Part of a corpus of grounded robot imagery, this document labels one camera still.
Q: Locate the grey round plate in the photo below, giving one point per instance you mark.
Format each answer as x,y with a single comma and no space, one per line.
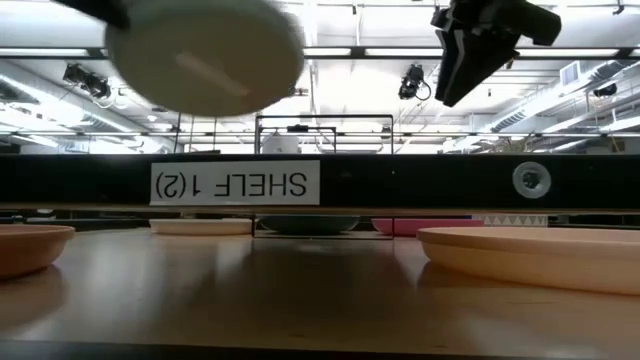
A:
200,60

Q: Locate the black overhead rig beam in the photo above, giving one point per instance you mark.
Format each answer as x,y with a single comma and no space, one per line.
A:
357,51

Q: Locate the cream round plate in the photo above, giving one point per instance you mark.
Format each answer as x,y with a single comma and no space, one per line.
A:
200,226

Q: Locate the black ceiling-mounted camera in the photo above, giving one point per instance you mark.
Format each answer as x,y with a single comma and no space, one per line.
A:
87,80
412,82

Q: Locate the teal round plate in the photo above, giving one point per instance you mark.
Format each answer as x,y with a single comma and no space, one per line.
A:
307,223

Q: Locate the orange round plate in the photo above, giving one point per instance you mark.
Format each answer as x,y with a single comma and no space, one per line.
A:
27,247

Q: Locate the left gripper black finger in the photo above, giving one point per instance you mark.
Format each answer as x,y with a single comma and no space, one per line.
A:
95,10

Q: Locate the peach round plate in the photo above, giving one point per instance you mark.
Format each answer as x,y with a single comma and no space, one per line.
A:
540,257

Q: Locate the black metal table frame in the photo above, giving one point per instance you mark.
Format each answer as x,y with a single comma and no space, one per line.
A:
200,352

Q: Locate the white shelf label sticker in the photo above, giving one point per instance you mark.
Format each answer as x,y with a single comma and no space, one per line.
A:
235,182

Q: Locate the pink round plate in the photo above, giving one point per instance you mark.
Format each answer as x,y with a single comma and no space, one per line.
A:
420,225

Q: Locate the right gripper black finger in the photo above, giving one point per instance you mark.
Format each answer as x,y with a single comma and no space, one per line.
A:
442,70
475,70

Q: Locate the succulent in white patterned pot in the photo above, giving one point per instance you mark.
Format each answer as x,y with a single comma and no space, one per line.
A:
515,220

